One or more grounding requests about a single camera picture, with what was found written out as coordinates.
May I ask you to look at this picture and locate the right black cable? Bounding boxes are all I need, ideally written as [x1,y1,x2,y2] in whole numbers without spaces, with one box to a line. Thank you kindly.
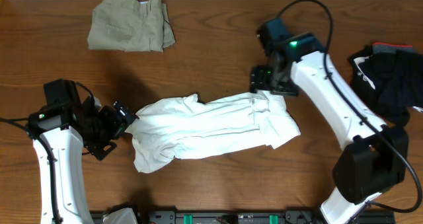
[276,0,423,224]

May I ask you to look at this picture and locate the white t-shirt black print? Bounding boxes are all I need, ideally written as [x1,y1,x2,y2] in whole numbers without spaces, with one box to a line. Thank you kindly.
[126,91,301,173]

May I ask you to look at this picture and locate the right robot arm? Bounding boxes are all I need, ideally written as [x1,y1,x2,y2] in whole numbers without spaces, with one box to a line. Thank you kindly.
[250,18,408,223]

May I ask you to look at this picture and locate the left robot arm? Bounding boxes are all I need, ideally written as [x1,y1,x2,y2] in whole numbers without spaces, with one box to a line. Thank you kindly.
[26,79,138,223]

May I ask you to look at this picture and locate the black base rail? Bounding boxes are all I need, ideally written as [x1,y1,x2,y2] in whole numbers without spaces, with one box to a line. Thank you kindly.
[135,209,397,224]

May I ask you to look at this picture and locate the folded khaki shorts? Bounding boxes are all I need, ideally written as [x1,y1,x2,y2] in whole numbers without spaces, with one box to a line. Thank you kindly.
[87,0,176,52]

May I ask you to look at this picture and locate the black garment red trim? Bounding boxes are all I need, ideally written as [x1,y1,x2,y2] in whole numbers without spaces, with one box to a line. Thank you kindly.
[348,42,422,127]

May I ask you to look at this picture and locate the black cable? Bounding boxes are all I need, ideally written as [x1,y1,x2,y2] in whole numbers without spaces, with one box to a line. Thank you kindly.
[276,0,423,224]
[0,81,96,224]

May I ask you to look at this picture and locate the left black cable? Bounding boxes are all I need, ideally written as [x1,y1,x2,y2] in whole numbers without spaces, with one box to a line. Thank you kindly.
[0,81,96,224]

